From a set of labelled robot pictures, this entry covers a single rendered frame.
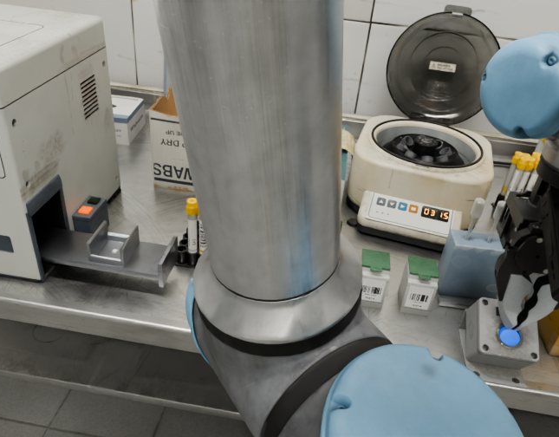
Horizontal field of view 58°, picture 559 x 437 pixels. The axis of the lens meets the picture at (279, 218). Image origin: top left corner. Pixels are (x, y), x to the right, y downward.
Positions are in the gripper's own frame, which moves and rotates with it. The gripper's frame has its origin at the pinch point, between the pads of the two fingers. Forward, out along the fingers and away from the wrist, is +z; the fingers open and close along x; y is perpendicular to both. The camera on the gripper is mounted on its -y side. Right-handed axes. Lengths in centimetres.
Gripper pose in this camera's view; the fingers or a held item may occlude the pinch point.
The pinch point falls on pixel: (515, 326)
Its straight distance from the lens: 66.8
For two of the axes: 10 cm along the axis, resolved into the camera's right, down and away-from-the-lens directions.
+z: -0.8, 8.3, 5.5
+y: 1.5, -5.4, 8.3
